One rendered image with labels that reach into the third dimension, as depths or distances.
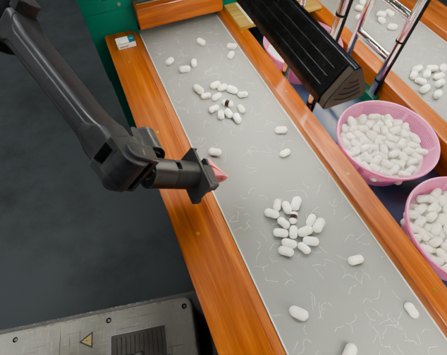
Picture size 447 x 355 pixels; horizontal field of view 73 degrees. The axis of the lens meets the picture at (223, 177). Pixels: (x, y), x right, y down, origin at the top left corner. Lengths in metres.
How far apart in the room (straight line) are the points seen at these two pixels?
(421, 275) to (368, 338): 0.17
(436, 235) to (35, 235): 1.61
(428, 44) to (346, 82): 0.86
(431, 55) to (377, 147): 0.48
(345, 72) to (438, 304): 0.50
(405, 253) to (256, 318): 0.35
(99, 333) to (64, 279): 0.66
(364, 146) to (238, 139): 0.34
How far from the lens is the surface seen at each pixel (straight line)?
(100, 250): 1.58
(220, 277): 0.66
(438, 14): 1.48
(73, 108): 0.56
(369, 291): 0.74
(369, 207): 0.78
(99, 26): 1.20
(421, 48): 1.32
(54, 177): 1.88
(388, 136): 0.97
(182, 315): 0.94
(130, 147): 0.49
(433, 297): 0.77
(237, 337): 0.64
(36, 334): 1.06
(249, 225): 0.72
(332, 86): 0.51
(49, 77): 0.60
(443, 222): 0.89
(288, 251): 0.69
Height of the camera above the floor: 1.41
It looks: 59 degrees down
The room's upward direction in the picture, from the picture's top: straight up
